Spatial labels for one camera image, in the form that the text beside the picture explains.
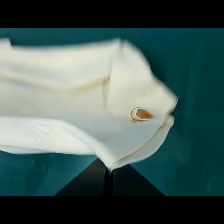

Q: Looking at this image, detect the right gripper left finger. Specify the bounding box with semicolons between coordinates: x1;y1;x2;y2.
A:
55;157;108;197

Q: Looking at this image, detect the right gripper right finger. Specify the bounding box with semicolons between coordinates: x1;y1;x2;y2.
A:
111;163;165;197

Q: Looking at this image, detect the cream white shirt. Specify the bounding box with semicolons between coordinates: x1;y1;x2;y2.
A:
0;37;179;172

